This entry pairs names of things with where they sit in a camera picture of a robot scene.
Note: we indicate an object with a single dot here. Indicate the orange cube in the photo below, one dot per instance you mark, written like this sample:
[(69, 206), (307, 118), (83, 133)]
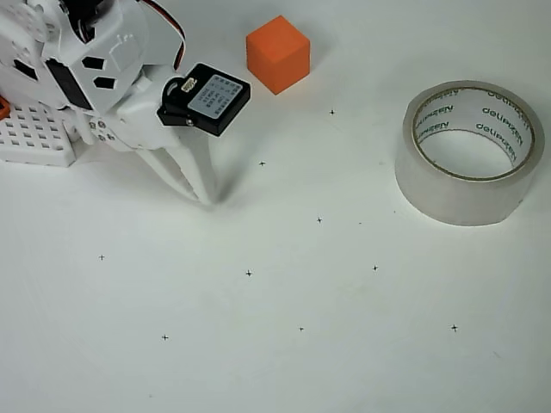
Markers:
[(277, 53)]

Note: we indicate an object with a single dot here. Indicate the orange plastic clamp piece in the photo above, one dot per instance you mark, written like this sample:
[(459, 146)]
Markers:
[(3, 107)]

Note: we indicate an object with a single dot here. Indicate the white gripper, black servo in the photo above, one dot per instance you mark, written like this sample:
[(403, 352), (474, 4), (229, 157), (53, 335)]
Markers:
[(139, 124)]

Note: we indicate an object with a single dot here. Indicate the white perforated base plate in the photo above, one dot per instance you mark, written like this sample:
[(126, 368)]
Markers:
[(34, 142)]

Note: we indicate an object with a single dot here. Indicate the clear tape roll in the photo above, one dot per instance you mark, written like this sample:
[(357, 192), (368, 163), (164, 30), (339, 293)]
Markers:
[(430, 189)]

